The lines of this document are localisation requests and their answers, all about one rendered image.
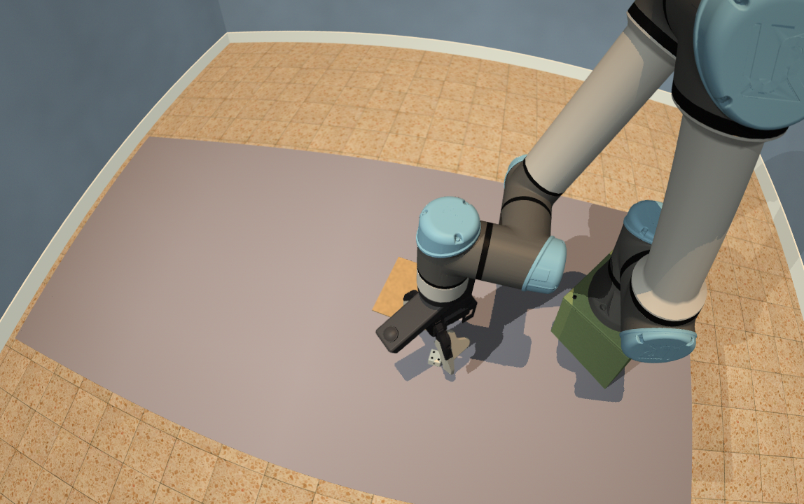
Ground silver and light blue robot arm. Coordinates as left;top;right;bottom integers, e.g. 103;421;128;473
416;0;804;363

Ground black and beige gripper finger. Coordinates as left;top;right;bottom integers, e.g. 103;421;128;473
434;329;470;375
403;290;418;305

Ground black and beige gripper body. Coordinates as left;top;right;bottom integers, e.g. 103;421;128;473
413;278;478;337

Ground tan mat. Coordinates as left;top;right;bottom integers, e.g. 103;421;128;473
372;257;418;317

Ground grey die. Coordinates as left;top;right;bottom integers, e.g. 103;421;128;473
428;349;441;367

